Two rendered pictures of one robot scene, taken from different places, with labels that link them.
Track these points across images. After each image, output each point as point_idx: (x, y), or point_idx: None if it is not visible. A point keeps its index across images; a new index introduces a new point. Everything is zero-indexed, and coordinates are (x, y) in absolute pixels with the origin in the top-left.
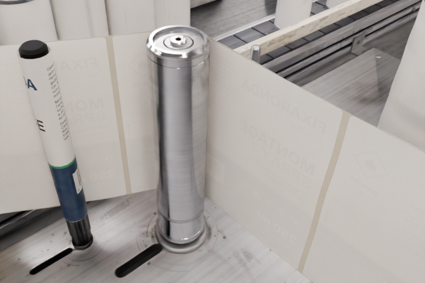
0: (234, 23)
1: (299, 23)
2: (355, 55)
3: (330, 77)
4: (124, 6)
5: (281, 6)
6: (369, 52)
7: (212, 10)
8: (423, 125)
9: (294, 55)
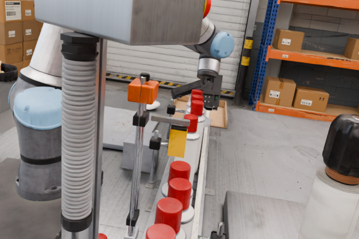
0: (129, 199)
1: (198, 192)
2: (208, 195)
3: (232, 218)
4: (186, 238)
5: None
6: (228, 194)
7: (104, 195)
8: (340, 237)
9: (202, 212)
